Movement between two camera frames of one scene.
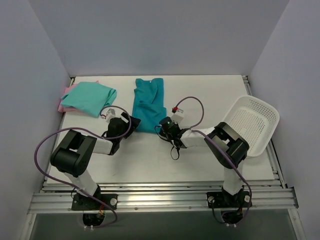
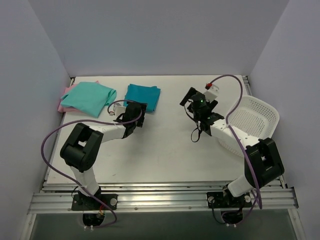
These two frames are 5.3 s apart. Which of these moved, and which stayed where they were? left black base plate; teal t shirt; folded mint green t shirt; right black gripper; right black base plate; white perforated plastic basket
Moved: teal t shirt; right black gripper
Stayed: white perforated plastic basket; folded mint green t shirt; left black base plate; right black base plate
